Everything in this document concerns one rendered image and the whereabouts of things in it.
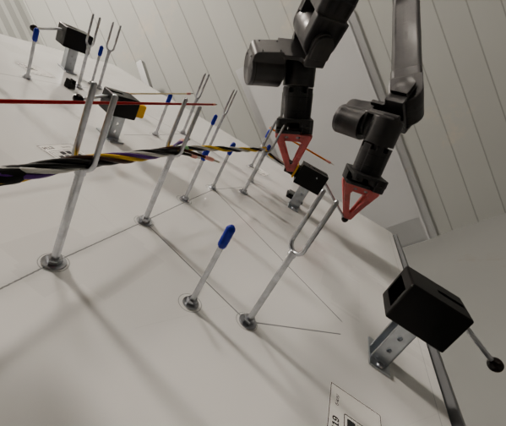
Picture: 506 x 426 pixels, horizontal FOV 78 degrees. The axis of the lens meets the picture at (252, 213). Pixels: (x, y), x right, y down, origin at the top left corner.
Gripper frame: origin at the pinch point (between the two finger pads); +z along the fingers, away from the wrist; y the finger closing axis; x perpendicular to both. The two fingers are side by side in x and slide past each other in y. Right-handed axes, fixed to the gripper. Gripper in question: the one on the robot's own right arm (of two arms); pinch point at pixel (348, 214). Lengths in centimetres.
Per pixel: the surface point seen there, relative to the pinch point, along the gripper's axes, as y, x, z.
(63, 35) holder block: -6, -68, -16
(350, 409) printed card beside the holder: 42.6, -4.8, 4.3
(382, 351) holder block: 34.8, -0.3, 3.6
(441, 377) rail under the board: 31.5, 9.2, 6.9
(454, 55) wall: -248, 95, -91
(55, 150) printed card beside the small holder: 27, -44, -4
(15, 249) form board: 44, -34, -1
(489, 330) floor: -82, 110, 57
